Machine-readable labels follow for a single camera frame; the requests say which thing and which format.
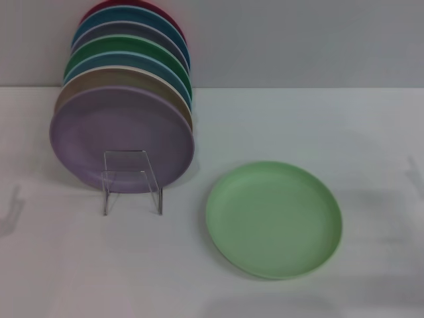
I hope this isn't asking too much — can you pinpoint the light green plate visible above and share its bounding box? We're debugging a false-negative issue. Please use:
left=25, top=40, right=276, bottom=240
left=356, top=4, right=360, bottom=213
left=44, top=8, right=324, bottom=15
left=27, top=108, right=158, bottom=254
left=204, top=160, right=343, bottom=281

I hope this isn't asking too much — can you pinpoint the dark green plate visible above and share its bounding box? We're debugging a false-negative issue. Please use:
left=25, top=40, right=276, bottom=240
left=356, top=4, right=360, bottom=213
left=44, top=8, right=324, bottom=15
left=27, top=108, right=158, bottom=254
left=63, top=34, right=192, bottom=90

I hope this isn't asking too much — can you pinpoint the grey lavender plate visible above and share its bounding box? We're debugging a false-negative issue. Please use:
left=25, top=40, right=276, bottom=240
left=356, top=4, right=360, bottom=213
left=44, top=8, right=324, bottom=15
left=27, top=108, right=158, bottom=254
left=70, top=20, right=191, bottom=72

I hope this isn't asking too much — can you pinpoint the maroon plate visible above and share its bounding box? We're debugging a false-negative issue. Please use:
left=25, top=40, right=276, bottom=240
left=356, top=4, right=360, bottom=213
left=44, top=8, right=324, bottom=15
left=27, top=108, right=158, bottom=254
left=78, top=0, right=186, bottom=40

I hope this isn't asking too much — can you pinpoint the teal blue plate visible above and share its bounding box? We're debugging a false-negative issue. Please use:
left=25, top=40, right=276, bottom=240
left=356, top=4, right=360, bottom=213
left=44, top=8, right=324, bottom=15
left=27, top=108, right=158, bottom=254
left=73, top=5, right=190, bottom=64

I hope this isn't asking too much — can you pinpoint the clear acrylic plate rack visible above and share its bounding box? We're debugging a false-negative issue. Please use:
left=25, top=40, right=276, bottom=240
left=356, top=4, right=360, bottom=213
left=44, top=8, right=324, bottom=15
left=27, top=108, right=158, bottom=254
left=101, top=150, right=164, bottom=217

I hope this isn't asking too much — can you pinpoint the purple plate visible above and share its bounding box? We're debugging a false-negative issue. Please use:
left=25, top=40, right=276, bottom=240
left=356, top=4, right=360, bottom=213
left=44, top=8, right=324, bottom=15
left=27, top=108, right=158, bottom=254
left=49, top=86, right=195, bottom=195

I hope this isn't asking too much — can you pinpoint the light blue plate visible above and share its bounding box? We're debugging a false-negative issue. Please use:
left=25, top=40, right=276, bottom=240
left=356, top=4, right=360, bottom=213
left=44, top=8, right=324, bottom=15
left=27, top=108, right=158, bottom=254
left=62, top=50, right=193, bottom=103

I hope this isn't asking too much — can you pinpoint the beige plate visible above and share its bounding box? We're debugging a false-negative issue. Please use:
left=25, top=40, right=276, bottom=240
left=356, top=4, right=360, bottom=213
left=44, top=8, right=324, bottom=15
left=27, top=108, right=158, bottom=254
left=54, top=65, right=194, bottom=133

